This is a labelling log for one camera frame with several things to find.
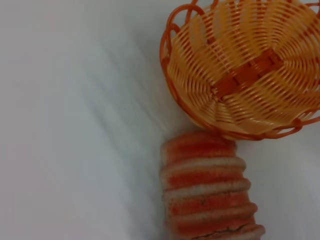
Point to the orange woven plastic basket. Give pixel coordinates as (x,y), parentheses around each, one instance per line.
(250,75)

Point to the orange striped spiral bread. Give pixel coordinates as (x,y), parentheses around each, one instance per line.
(207,190)

